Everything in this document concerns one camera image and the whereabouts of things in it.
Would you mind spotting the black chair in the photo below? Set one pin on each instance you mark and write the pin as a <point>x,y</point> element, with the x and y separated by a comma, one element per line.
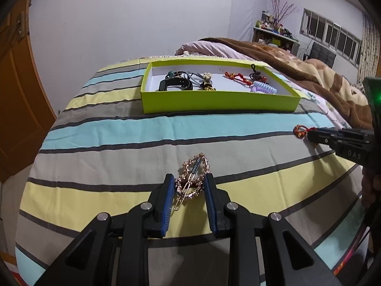
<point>321,53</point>

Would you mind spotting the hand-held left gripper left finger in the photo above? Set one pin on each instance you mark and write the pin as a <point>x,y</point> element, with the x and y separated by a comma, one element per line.
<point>168,205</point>

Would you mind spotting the striped bedsheet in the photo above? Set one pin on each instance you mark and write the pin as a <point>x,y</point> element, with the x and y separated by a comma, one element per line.
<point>119,131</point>

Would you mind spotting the white curtain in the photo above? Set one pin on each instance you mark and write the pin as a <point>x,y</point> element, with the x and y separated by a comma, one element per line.
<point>368,44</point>

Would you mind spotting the white wall shelf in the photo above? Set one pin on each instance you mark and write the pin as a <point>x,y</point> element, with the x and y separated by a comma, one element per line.
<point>273,40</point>

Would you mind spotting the black watch band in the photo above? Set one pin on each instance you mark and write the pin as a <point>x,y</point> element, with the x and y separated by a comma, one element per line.
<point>178,85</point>

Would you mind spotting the decorative purple branches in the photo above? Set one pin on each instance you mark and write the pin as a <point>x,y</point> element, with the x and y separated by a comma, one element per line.
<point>281,12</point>

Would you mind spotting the barred window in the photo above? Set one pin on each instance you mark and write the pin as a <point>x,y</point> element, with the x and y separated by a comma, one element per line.
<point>330,34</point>

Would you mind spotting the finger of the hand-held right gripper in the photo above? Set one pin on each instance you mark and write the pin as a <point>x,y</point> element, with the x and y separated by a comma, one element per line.
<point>351,152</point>
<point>321,135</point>

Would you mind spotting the brown plush blanket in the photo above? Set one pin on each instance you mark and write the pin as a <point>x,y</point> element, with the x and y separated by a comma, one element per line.
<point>297,62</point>

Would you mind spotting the group of bottles and jars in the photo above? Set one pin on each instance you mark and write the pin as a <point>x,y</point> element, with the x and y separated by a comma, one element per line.
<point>271,23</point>

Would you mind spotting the dark gold beaded hair accessory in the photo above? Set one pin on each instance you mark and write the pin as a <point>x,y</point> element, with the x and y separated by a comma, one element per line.
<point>207,86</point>

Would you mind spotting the person's right hand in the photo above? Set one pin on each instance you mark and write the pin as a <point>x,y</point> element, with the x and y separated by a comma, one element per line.
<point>372,187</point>

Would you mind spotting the pink quilt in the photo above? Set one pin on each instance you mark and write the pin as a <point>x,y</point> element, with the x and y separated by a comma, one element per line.
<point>208,49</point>

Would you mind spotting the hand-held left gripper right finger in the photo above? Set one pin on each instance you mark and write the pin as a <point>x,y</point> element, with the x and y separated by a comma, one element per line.
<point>210,205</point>

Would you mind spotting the metal door latch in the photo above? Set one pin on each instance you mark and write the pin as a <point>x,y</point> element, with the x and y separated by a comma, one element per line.
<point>20,25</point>

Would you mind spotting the orange wooden door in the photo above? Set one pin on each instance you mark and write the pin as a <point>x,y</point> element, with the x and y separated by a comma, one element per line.
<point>18,95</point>

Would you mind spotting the rose gold hair clip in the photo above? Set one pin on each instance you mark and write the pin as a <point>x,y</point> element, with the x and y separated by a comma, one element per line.
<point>195,165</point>

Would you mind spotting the lime green cardboard box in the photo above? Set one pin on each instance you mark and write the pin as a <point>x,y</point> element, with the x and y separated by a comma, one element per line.
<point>208,101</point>

